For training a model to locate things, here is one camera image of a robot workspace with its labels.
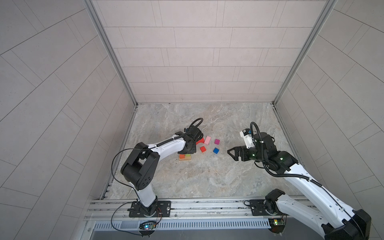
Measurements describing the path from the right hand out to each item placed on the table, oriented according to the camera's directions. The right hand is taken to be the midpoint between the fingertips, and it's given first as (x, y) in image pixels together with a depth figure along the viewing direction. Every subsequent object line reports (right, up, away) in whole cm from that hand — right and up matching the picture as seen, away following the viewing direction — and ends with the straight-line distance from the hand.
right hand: (233, 151), depth 75 cm
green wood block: (-24, -5, +12) cm, 27 cm away
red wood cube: (-15, -3, +17) cm, 23 cm away
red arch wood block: (-16, +2, +19) cm, 25 cm away
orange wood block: (-28, -6, +11) cm, 30 cm away
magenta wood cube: (-6, +1, +21) cm, 22 cm away
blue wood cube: (-7, -4, +17) cm, 18 cm away
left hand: (-21, -2, +16) cm, 26 cm away
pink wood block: (-12, +2, +20) cm, 23 cm away
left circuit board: (-40, -30, -10) cm, 51 cm away
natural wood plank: (-25, -8, +12) cm, 29 cm away
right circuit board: (+19, -32, -7) cm, 37 cm away
